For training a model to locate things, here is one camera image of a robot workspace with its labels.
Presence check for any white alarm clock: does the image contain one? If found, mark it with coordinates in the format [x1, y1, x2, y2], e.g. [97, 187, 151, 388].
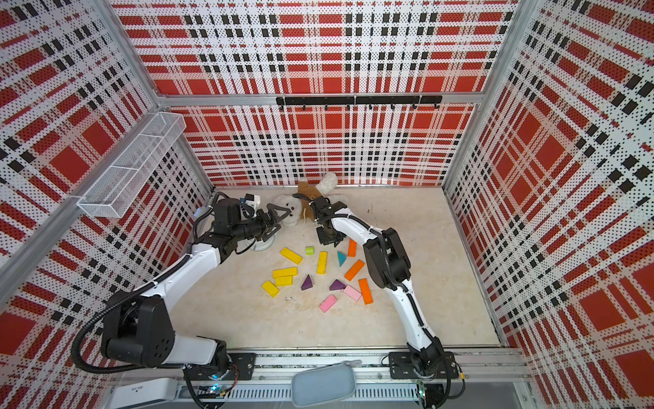
[251, 236, 275, 252]

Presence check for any pink block lower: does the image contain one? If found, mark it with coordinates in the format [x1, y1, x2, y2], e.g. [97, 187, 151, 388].
[319, 294, 337, 313]

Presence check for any pink block right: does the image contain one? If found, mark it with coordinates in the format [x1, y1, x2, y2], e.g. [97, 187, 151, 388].
[343, 286, 362, 302]

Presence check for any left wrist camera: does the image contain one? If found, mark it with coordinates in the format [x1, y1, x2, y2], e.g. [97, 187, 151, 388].
[241, 194, 262, 211]

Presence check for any white box device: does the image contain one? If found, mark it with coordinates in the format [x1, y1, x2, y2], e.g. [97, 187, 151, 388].
[108, 378, 177, 409]

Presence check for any white wire mesh basket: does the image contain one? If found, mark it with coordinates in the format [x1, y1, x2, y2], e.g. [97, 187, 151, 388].
[78, 112, 186, 219]

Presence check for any black hook rail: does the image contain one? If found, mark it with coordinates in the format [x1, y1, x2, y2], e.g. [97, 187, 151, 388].
[276, 95, 444, 109]

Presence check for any teal triangle block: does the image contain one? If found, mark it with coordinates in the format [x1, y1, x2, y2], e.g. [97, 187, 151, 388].
[337, 252, 347, 267]

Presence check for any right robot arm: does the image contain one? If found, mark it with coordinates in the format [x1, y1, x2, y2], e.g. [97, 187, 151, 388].
[293, 194, 458, 380]

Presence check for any purple triangle block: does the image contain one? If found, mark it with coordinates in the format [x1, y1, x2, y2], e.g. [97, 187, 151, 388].
[330, 279, 347, 291]
[301, 275, 313, 291]

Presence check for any orange block middle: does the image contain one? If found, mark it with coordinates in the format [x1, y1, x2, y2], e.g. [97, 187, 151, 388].
[344, 260, 364, 281]

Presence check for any yellow short block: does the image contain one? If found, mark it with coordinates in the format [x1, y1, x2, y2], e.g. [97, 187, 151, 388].
[274, 276, 294, 287]

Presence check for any purple triangle block right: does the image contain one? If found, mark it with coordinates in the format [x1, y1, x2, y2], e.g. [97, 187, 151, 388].
[330, 279, 347, 291]

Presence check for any yellow long block upper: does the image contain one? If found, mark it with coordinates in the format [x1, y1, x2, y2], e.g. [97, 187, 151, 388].
[280, 247, 303, 265]

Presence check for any white teddy bear brown shirt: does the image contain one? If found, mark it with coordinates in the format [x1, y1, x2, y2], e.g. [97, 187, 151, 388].
[273, 172, 344, 228]

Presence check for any pink block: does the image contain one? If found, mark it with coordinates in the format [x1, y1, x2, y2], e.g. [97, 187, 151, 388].
[343, 286, 362, 302]
[319, 294, 337, 313]

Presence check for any orange block top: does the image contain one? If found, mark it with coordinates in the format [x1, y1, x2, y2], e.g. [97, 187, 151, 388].
[347, 239, 357, 257]

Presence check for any orange block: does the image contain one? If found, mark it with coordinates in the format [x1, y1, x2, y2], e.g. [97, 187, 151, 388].
[359, 279, 374, 305]
[347, 239, 357, 257]
[344, 260, 364, 281]

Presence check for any yellow small block left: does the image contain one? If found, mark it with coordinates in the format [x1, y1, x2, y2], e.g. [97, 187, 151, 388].
[262, 281, 279, 298]

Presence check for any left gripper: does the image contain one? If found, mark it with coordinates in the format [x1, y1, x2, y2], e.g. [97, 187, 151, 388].
[232, 203, 291, 242]

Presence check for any orange block lower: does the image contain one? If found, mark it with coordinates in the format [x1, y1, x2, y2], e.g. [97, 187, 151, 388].
[359, 279, 374, 305]

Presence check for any purple triangle block left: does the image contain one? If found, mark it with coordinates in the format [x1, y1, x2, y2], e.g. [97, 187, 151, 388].
[301, 275, 313, 291]

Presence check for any grey pouch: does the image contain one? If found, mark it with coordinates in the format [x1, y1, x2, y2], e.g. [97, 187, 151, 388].
[291, 361, 361, 408]

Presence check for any yellow long block middle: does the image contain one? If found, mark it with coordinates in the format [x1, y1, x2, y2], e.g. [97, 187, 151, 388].
[272, 267, 298, 279]

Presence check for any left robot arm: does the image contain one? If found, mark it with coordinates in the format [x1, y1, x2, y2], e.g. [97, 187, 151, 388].
[71, 192, 292, 376]

